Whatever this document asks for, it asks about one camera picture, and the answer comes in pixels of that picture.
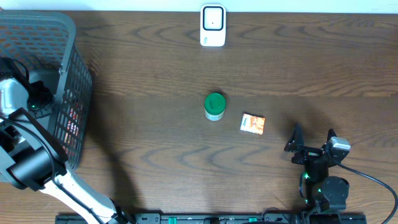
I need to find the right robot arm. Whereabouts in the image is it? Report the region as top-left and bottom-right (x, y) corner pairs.
(284, 124), (351, 213)

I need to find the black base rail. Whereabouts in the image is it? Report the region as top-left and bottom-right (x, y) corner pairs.
(55, 212), (368, 224)

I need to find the orange tissue packet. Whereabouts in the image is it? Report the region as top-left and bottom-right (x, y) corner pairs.
(240, 113), (266, 135)

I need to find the red chocolate bar wrapper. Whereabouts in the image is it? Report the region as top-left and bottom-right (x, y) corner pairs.
(63, 91), (80, 150)

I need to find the white barcode scanner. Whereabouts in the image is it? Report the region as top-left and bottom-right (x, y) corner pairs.
(200, 4), (226, 47)

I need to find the green lid jar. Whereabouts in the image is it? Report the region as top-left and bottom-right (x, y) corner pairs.
(204, 93), (226, 121)

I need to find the grey plastic mesh basket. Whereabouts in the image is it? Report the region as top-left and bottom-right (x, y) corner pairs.
(1, 11), (93, 169)

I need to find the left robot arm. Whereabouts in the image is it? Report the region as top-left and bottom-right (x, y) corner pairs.
(1, 58), (136, 223)

